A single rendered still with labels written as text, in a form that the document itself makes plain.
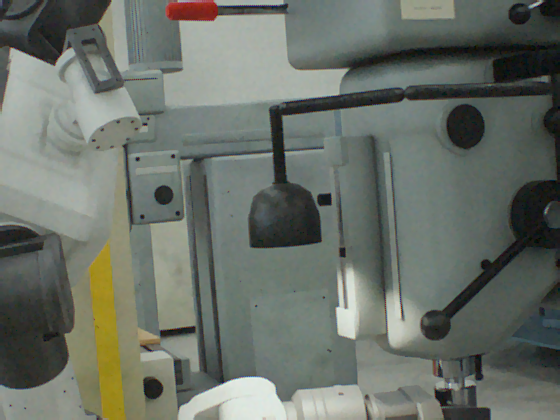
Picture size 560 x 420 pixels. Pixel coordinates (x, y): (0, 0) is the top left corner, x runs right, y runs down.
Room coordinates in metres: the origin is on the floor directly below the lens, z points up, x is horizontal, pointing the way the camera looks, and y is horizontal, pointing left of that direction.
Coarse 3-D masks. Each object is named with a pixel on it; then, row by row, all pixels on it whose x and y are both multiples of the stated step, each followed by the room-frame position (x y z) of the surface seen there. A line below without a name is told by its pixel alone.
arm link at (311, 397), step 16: (240, 400) 1.10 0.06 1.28; (256, 400) 1.10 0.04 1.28; (272, 400) 1.10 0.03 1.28; (304, 400) 1.09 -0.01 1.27; (320, 400) 1.09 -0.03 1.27; (224, 416) 1.10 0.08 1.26; (240, 416) 1.09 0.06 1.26; (256, 416) 1.09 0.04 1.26; (272, 416) 1.09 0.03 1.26; (288, 416) 1.09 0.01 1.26; (304, 416) 1.08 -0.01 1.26; (320, 416) 1.08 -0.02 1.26
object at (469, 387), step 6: (438, 384) 1.14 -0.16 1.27; (444, 384) 1.14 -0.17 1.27; (468, 384) 1.13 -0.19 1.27; (474, 384) 1.13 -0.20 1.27; (438, 390) 1.12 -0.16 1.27; (444, 390) 1.12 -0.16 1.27; (450, 390) 1.11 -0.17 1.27; (456, 390) 1.11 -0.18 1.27; (462, 390) 1.11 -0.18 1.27; (468, 390) 1.12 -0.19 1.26; (474, 390) 1.12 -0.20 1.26; (438, 396) 1.12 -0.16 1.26; (444, 396) 1.12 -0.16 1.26; (450, 396) 1.11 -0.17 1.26; (456, 396) 1.11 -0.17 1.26
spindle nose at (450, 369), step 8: (432, 360) 1.13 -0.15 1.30; (440, 360) 1.12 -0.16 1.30; (448, 360) 1.11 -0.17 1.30; (456, 360) 1.11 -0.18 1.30; (464, 360) 1.11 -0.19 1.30; (472, 360) 1.12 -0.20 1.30; (432, 368) 1.14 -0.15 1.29; (440, 368) 1.12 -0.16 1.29; (448, 368) 1.11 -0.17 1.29; (456, 368) 1.11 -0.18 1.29; (464, 368) 1.11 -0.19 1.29; (472, 368) 1.12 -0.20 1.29; (440, 376) 1.12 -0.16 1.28; (448, 376) 1.11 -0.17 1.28; (456, 376) 1.11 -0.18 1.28; (464, 376) 1.11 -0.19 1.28
